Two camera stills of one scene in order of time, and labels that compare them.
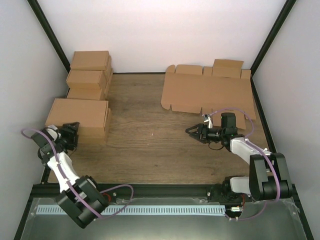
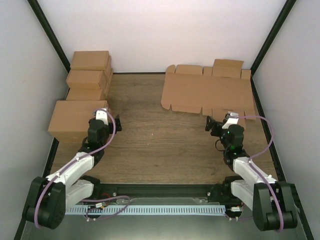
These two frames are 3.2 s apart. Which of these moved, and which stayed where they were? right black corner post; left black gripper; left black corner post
Moved: left black gripper
Stayed: right black corner post; left black corner post
